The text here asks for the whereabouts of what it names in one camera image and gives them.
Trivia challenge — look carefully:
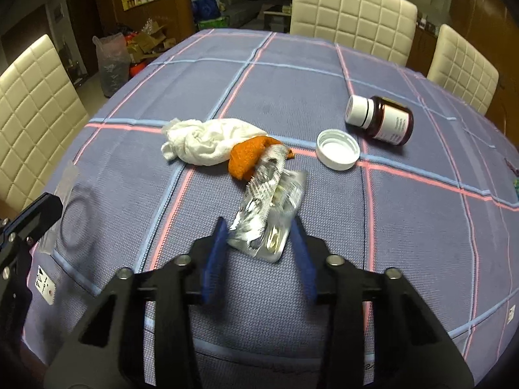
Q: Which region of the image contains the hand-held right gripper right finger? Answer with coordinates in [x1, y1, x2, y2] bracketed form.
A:
[290, 215, 475, 389]

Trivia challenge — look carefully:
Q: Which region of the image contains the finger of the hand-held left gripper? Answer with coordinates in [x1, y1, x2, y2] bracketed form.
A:
[0, 193, 65, 353]

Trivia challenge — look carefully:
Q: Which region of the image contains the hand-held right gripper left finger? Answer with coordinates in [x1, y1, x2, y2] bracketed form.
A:
[42, 216, 230, 389]

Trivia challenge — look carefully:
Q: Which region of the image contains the silver blister pack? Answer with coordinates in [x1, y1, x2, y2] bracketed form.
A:
[226, 145, 308, 263]

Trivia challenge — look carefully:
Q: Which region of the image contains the clear plastic tray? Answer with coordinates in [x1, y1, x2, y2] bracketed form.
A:
[38, 161, 101, 257]

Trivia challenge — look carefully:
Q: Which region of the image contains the small white tag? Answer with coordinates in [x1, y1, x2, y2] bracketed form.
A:
[29, 265, 55, 305]

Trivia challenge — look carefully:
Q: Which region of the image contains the cream quilted dining chair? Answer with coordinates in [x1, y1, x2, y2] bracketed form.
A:
[427, 23, 500, 116]
[289, 0, 418, 67]
[0, 34, 90, 219]

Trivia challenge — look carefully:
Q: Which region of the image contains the blue plaid tablecloth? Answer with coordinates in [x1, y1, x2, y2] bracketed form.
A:
[20, 29, 519, 389]

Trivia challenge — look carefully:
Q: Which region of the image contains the orange cloth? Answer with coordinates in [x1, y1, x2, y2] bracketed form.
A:
[228, 136, 296, 181]

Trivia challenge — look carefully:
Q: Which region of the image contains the white bottle cap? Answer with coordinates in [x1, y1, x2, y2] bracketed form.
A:
[316, 129, 361, 171]

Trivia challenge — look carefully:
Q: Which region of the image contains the crumpled white tissue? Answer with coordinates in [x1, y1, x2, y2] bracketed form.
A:
[161, 117, 269, 167]

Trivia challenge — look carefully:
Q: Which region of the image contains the brown medicine bottle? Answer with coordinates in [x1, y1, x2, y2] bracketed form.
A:
[344, 95, 415, 147]

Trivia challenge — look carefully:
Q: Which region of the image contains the clear plastic bag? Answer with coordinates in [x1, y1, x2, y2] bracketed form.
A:
[92, 32, 132, 98]

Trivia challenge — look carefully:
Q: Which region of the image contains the pile of cardboard boxes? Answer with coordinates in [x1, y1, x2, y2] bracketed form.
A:
[126, 24, 177, 63]

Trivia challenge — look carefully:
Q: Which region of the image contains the colourful printed bag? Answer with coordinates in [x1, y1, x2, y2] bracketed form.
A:
[198, 15, 230, 31]

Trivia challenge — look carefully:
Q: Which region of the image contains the wooden partition cabinet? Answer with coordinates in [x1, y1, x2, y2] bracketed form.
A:
[121, 0, 193, 43]
[407, 20, 441, 77]

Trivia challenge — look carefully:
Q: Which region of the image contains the coffee table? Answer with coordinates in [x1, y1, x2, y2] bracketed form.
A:
[263, 5, 293, 33]

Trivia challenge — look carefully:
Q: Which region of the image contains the blue bag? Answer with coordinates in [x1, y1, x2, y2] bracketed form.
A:
[191, 0, 222, 21]

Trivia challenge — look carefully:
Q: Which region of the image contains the grey sofa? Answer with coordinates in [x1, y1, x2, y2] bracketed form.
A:
[190, 0, 264, 29]

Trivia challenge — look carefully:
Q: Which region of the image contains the wooden door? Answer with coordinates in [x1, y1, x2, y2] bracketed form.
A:
[450, 0, 519, 90]

